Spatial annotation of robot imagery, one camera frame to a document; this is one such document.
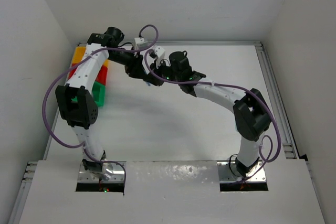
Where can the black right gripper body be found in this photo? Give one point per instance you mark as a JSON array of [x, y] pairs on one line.
[[166, 72]]

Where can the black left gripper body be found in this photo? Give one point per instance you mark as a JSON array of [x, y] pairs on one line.
[[128, 59]]

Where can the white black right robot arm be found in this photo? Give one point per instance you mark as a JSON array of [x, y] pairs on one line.
[[251, 113]]

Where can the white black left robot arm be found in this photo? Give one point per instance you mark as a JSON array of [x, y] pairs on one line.
[[75, 100]]

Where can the red plastic bin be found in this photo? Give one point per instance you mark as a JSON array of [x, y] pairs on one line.
[[102, 75]]

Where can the green plastic bin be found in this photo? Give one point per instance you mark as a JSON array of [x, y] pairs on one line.
[[98, 93]]

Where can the yellow plastic bin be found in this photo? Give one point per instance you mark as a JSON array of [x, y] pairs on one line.
[[78, 55]]

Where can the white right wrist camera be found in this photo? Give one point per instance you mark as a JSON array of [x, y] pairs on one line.
[[158, 54]]

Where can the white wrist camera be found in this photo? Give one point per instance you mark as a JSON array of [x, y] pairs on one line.
[[140, 43], [158, 54]]

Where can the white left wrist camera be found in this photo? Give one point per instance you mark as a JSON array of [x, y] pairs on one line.
[[140, 43]]

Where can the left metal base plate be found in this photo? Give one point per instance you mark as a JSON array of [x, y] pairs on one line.
[[112, 174]]

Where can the metal base plate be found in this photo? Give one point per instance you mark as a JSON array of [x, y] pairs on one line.
[[228, 173], [112, 174]]

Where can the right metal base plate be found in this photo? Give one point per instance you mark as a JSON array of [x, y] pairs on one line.
[[228, 173]]

